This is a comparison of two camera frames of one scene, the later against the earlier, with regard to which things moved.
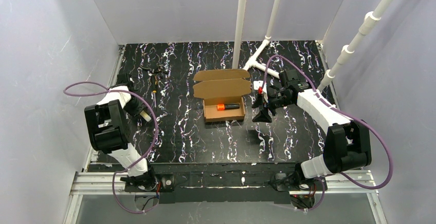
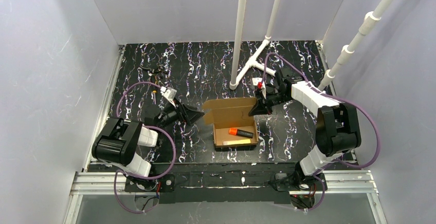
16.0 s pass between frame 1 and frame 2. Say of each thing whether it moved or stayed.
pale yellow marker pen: moved
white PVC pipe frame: stayed
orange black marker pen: moved
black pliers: stayed
